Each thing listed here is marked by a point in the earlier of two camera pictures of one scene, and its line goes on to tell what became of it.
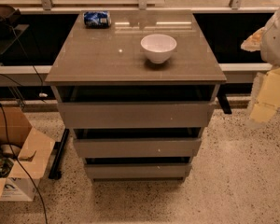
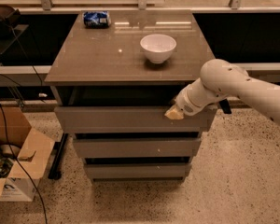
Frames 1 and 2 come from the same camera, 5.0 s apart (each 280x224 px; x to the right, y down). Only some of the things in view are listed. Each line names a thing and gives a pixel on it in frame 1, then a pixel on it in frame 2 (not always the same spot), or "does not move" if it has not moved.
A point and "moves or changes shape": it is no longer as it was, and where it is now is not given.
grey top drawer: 136,114 moves or changes shape
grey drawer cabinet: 133,119 does not move
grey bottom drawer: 141,171 does not move
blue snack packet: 97,19 does not move
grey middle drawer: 137,147 does not move
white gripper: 276,42 to 187,105
